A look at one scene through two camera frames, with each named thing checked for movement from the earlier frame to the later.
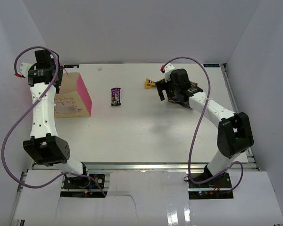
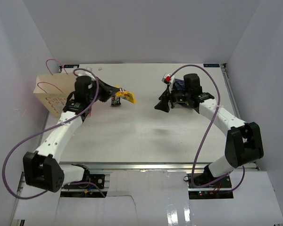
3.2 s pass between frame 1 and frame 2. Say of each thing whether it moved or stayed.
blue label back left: stayed
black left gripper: moved
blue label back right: stayed
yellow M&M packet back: moved
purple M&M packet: stayed
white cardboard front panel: stayed
